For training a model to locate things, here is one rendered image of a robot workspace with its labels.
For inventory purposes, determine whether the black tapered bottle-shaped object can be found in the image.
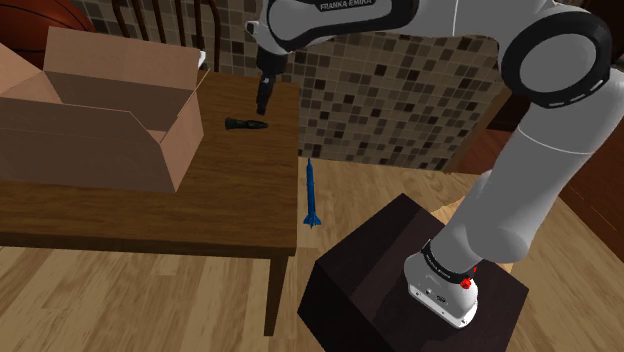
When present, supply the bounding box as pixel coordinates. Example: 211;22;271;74
224;116;270;132

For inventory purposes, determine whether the dark wooden chair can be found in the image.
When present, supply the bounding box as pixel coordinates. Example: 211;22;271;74
109;0;222;73

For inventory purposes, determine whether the blue toy rocket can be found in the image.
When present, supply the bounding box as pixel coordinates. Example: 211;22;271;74
302;157;322;230

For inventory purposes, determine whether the dark robot stand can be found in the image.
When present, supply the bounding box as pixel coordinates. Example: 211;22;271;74
297;192;531;352

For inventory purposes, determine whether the open cardboard box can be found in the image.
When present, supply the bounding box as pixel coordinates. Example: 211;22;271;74
0;26;212;194

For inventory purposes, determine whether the brown wooden table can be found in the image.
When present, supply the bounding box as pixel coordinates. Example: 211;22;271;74
0;69;301;338

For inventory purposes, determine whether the orange basketball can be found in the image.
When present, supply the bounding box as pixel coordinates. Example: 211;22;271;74
0;0;97;70

